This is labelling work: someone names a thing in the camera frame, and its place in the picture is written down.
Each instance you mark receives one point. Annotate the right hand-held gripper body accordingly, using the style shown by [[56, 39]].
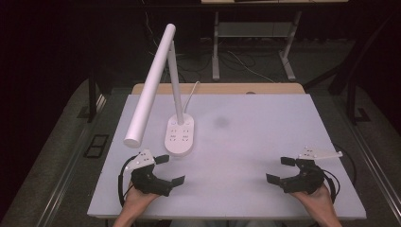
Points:
[[305, 183]]

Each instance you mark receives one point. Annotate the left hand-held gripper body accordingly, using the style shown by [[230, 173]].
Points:
[[148, 184]]

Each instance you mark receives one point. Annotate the person's left hand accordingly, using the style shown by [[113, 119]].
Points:
[[137, 200]]

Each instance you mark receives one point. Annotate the person's right hand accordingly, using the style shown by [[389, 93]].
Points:
[[317, 201]]

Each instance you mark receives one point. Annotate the white desk lamp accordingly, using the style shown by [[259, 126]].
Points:
[[151, 85]]

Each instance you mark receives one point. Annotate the black metal stand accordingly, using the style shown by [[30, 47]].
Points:
[[351, 101], [92, 101]]

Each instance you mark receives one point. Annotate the desk with grey metal legs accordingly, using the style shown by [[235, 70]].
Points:
[[216, 47]]

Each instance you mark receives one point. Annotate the black floor frame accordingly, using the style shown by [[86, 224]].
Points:
[[97, 146]]

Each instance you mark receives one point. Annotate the metal floor rail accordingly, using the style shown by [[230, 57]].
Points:
[[377, 171], [63, 178]]

